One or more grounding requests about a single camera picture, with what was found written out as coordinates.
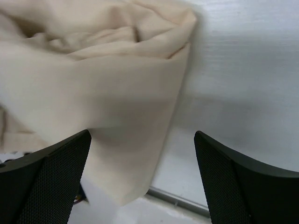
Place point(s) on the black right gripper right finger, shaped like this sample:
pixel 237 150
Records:
pixel 242 190

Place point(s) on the beige trousers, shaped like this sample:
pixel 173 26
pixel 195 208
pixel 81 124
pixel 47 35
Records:
pixel 113 67

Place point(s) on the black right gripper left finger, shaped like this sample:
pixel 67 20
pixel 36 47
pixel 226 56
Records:
pixel 40 188

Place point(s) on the aluminium table frame rail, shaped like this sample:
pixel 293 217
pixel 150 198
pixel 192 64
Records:
pixel 178 201

